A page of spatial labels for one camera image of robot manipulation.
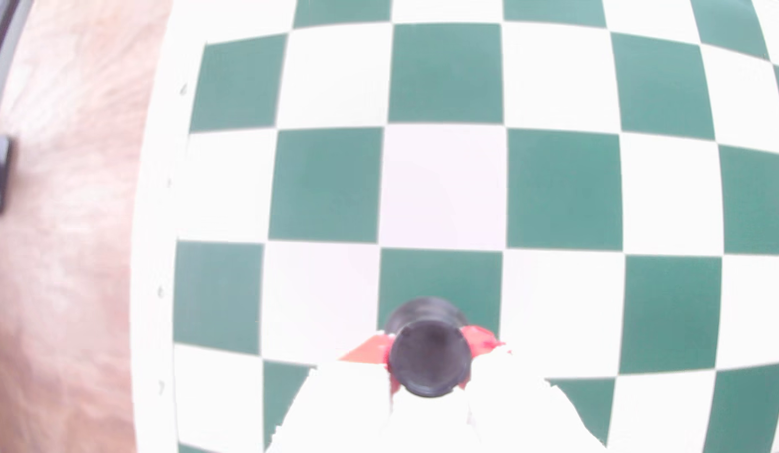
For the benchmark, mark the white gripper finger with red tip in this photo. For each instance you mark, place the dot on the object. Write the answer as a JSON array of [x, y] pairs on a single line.
[[339, 409], [521, 415]]

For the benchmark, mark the black chess rook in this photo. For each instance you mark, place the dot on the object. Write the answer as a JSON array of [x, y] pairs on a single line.
[[430, 358]]

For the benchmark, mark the grey table edge strip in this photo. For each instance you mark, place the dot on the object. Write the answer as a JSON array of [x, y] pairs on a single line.
[[2, 38]]

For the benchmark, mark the green and white chess mat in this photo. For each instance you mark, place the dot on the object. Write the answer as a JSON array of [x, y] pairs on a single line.
[[443, 182]]

